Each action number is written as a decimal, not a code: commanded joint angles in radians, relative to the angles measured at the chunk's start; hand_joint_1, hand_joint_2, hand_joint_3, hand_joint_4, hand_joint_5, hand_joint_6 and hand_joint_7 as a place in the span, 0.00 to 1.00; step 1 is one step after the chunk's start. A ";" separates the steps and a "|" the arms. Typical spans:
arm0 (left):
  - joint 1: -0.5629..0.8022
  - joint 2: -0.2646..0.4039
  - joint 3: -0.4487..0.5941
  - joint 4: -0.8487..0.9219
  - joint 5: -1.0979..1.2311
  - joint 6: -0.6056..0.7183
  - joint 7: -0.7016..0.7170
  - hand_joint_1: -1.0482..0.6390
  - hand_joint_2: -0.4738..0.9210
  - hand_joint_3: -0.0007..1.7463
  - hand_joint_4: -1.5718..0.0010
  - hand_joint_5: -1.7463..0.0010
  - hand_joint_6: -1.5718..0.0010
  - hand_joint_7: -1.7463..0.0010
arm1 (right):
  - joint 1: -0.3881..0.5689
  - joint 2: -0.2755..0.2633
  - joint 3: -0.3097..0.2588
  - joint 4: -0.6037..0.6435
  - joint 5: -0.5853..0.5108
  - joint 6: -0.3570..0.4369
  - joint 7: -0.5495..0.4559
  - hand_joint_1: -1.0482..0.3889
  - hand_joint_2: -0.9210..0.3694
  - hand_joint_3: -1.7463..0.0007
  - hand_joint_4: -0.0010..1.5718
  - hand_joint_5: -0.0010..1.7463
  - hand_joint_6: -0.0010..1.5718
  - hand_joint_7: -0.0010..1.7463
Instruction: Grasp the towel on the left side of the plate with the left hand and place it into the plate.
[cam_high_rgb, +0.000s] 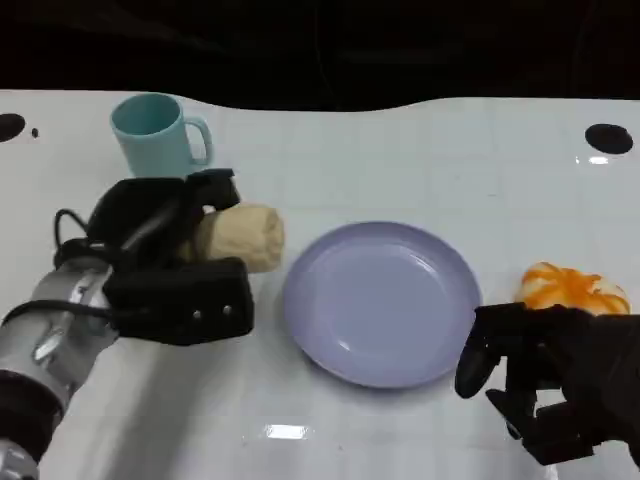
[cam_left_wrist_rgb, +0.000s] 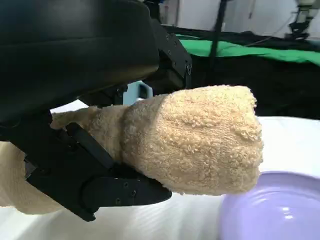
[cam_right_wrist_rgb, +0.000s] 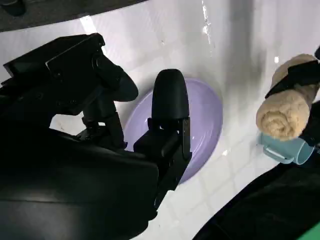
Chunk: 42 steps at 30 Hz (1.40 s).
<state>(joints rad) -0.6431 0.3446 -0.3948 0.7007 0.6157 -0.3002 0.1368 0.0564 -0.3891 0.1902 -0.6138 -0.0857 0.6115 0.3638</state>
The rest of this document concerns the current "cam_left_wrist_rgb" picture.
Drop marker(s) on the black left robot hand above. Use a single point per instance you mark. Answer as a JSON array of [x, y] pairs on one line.
[[62, 50]]

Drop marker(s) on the beige towel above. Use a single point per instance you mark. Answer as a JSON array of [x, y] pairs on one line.
[[195, 140]]

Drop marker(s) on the black stand pole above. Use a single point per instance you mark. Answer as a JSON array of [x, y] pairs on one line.
[[216, 30]]

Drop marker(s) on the green cloth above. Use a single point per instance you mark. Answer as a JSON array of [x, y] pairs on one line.
[[237, 48]]

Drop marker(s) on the black drape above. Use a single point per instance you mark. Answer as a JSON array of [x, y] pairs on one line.
[[262, 87]]

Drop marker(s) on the lilac plate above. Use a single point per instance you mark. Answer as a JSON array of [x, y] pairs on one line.
[[275, 207]]

